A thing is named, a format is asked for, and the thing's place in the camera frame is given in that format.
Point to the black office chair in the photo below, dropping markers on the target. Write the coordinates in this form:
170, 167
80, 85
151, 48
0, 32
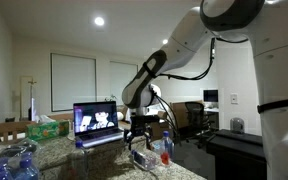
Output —
194, 113

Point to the green tissue box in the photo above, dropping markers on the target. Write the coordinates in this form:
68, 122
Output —
47, 130

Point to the wrapped pack of water bottles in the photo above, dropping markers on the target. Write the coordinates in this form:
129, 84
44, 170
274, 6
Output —
20, 166

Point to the white desktop monitor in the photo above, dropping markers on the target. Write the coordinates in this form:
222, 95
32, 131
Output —
210, 96

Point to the purple screen monitor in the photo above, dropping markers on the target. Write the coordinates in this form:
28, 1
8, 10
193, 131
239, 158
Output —
33, 110

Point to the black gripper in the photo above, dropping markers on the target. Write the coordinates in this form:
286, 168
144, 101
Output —
142, 125

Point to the grey speckled mat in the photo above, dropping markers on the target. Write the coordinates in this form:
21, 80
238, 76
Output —
234, 156

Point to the tall cardboard box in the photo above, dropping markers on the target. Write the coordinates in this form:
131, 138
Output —
179, 113

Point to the white door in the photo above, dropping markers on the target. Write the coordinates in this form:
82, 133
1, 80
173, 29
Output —
24, 100

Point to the low cardboard box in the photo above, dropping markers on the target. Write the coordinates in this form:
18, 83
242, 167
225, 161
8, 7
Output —
160, 129

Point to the wooden coat rack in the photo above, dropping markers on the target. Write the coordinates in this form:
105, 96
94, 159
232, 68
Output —
32, 82

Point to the recessed ceiling light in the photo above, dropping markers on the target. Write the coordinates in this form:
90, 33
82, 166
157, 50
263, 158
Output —
99, 21
165, 41

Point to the white wall light switch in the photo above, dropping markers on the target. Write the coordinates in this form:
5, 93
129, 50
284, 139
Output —
234, 98

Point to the silver open laptop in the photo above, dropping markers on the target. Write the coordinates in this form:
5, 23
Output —
95, 120

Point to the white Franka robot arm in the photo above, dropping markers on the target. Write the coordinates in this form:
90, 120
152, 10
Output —
284, 83

